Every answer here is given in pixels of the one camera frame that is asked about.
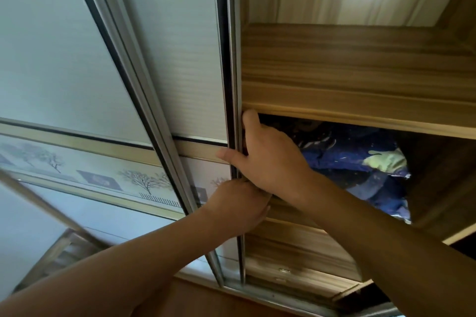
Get person's right forearm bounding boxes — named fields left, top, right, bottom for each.
left=297, top=175, right=476, bottom=317

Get wooden wardrobe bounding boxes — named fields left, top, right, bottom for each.
left=0, top=0, right=476, bottom=317

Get person's right hand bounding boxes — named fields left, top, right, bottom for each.
left=217, top=109, right=317, bottom=206

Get person's left forearm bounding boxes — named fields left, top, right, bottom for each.
left=0, top=212, right=224, bottom=317

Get person's left hand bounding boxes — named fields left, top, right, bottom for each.
left=206, top=180, right=272, bottom=241

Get blue printed folded bedding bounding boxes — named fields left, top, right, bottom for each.
left=260, top=114, right=412, bottom=223

